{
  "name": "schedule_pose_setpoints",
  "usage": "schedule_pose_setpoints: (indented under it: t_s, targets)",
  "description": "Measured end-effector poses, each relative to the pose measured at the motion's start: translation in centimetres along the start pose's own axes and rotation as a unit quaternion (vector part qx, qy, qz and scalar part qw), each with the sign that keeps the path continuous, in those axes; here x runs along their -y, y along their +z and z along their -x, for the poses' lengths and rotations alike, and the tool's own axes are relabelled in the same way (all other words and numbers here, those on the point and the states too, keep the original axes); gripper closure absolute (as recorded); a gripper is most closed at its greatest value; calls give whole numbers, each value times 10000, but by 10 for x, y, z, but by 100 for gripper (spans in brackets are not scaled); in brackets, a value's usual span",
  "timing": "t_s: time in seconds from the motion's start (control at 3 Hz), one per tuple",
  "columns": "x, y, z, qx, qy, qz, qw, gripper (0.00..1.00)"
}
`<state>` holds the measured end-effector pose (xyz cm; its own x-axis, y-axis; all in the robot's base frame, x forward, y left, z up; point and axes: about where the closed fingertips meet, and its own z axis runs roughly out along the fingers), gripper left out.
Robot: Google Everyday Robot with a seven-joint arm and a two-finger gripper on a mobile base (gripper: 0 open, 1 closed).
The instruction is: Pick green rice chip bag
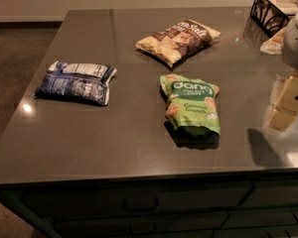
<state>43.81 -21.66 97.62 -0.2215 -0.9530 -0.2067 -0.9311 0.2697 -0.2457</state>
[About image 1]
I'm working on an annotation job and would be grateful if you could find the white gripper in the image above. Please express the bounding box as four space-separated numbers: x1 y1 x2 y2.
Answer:
276 13 298 115

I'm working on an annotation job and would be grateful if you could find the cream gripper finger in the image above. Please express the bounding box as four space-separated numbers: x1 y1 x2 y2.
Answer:
267 108 296 131

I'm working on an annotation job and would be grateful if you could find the green rice chip bag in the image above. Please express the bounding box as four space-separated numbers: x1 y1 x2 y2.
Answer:
160 73 221 137

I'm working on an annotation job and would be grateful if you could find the brown and cream chip bag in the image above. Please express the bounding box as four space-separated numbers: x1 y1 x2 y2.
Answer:
135 19 222 67

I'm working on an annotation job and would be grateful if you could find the blue and white chip bag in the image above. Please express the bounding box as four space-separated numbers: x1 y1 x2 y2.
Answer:
35 61 116 106

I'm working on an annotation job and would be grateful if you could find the cream packet by basket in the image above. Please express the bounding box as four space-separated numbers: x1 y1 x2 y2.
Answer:
260 28 286 55

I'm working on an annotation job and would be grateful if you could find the dark drawer cabinet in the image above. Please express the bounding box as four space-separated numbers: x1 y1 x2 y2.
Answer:
0 176 298 238

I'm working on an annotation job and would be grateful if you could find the black wire basket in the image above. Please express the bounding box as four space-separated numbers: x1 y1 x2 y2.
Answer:
250 0 298 37

